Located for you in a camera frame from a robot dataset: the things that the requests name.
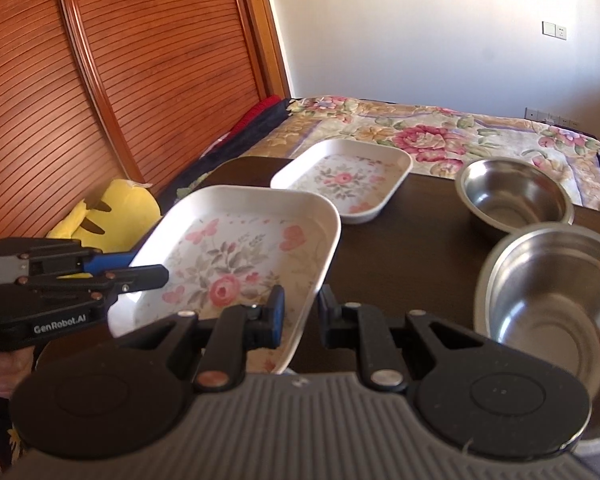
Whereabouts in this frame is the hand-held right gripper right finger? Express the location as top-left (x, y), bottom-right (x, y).
top-left (318, 284), bottom-right (486, 395)

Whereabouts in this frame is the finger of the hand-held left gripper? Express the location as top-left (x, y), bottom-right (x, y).
top-left (29, 264), bottom-right (170, 307)
top-left (0, 237), bottom-right (137, 281)

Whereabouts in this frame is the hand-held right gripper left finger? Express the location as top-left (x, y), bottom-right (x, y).
top-left (111, 285), bottom-right (286, 394)

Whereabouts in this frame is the large floral white tray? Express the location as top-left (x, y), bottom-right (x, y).
top-left (107, 185), bottom-right (342, 375)

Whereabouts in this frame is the small floral white tray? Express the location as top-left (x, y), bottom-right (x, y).
top-left (270, 139), bottom-right (414, 225)

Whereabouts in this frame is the medium steel bowl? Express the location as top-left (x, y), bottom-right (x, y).
top-left (454, 157), bottom-right (576, 234)

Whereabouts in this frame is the large steel bowl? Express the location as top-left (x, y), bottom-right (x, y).
top-left (472, 222), bottom-right (600, 456)

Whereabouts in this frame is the person's left hand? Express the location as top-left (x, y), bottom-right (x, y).
top-left (0, 349), bottom-right (34, 401)

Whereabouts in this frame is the yellow plush toy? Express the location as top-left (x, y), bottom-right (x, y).
top-left (45, 178), bottom-right (162, 281)

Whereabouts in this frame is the dark blue blanket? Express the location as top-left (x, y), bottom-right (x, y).
top-left (157, 100), bottom-right (292, 202)

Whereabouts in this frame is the red cloth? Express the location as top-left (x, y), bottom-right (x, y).
top-left (229, 95), bottom-right (282, 137)

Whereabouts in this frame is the wooden slatted wardrobe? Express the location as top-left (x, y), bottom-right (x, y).
top-left (0, 0), bottom-right (292, 250)

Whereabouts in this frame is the floral bedspread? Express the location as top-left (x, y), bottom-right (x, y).
top-left (240, 96), bottom-right (600, 213)

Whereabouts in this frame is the row of wall sockets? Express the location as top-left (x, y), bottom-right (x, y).
top-left (524, 107), bottom-right (581, 129)

